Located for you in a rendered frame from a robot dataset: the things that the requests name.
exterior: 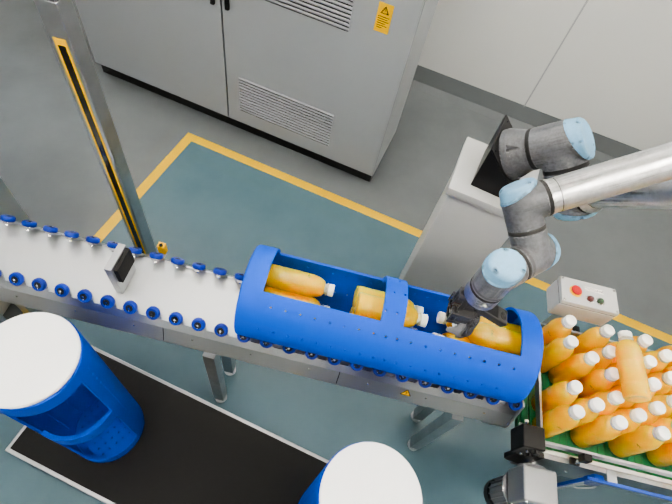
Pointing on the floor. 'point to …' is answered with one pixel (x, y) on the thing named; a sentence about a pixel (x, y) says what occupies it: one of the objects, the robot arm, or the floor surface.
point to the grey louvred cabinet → (274, 65)
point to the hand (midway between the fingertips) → (460, 328)
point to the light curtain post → (95, 113)
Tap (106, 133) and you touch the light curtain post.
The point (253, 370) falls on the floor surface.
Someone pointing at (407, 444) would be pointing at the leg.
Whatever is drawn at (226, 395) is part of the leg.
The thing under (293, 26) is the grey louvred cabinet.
